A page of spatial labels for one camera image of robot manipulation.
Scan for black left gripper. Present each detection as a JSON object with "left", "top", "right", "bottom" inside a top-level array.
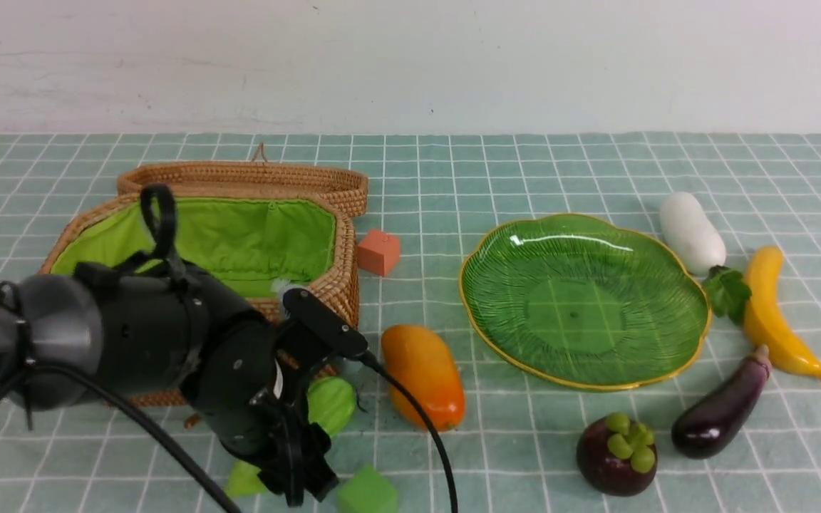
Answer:
[{"left": 182, "top": 318, "right": 340, "bottom": 509}]

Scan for green bitter gourd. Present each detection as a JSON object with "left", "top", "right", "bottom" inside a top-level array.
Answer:
[{"left": 224, "top": 376, "right": 356, "bottom": 499}]

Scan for orange mango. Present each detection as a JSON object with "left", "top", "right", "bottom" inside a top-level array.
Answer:
[{"left": 381, "top": 324, "right": 467, "bottom": 432}]

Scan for dark purple mangosteen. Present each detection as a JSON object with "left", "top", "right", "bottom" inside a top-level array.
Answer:
[{"left": 576, "top": 412, "right": 658, "bottom": 497}]

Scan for purple eggplant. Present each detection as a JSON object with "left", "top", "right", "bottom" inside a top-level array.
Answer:
[{"left": 671, "top": 345, "right": 772, "bottom": 460}]

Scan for white radish with green leaves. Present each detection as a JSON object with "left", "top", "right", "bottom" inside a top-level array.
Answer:
[{"left": 659, "top": 192, "right": 752, "bottom": 326}]

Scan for yellow banana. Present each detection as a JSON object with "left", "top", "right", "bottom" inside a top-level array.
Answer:
[{"left": 742, "top": 246, "right": 821, "bottom": 380}]

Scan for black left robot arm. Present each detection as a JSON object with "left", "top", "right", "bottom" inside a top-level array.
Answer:
[{"left": 0, "top": 184, "right": 339, "bottom": 512}]

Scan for green foam cube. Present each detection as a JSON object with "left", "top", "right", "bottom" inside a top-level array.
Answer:
[{"left": 336, "top": 465, "right": 400, "bottom": 513}]

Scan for woven rattan basket green lining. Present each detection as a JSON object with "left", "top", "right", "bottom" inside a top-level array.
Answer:
[{"left": 41, "top": 192, "right": 361, "bottom": 327}]

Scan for orange foam cube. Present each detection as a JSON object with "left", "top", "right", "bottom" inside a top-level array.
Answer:
[{"left": 356, "top": 229, "right": 401, "bottom": 277}]

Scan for woven rattan basket lid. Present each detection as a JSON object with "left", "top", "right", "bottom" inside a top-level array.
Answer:
[{"left": 116, "top": 144, "right": 368, "bottom": 217}]

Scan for green leaf-shaped glass plate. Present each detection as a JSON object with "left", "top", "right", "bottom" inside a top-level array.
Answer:
[{"left": 458, "top": 213, "right": 713, "bottom": 392}]

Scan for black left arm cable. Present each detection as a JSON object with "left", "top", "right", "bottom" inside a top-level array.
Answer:
[{"left": 0, "top": 353, "right": 460, "bottom": 513}]

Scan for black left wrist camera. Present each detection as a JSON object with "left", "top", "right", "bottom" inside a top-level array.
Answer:
[{"left": 279, "top": 286, "right": 368, "bottom": 361}]

